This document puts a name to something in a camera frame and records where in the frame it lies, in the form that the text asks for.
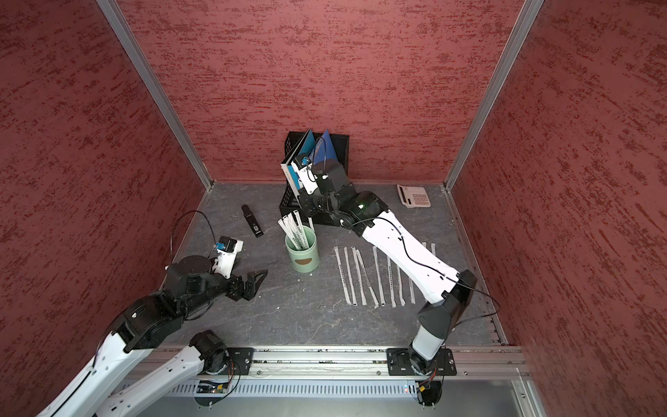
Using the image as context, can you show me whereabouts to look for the aluminium corner post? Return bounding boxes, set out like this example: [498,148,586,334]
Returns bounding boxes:
[444,0,544,193]
[97,0,214,192]

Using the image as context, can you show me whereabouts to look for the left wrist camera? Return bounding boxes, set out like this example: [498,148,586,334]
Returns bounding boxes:
[212,236,244,279]

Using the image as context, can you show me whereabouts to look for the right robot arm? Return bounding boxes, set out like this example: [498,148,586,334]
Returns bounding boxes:
[298,159,477,375]

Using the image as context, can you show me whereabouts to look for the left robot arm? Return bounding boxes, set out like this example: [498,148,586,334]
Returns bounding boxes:
[41,255,269,416]

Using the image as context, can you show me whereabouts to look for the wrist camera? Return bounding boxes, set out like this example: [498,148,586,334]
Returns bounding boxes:
[291,155,318,195]
[212,236,244,279]

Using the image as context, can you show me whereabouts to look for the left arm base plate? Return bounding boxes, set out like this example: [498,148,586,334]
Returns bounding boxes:
[221,347,255,376]

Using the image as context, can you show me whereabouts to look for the blue folder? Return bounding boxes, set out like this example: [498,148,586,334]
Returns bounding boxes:
[313,130,338,165]

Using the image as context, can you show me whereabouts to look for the black stapler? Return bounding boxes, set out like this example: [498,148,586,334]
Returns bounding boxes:
[241,204,263,238]

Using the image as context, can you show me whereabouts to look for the right aluminium corner post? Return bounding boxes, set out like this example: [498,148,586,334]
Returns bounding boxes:
[444,0,544,193]

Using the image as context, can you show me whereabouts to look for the left aluminium corner post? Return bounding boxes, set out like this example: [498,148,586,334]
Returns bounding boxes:
[97,0,214,192]

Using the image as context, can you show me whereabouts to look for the aluminium front rail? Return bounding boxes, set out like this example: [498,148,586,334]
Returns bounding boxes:
[241,345,533,381]

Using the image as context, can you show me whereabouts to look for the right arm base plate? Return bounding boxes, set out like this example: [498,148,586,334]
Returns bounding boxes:
[387,349,457,376]

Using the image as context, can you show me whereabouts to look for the wrapped straws in cup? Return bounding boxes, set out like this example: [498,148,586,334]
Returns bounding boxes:
[278,211,309,251]

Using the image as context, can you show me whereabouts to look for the green cup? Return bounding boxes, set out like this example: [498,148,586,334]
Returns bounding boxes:
[285,226,321,274]

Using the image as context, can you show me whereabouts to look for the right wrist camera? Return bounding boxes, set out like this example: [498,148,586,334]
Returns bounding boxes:
[291,155,318,195]

